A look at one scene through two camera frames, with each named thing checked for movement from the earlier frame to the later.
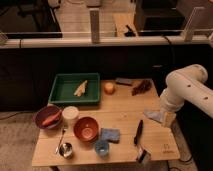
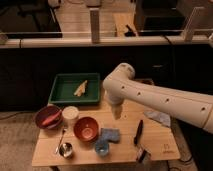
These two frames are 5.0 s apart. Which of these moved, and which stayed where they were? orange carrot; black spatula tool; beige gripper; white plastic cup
Moved: beige gripper
Stayed: black spatula tool; white plastic cup; orange carrot
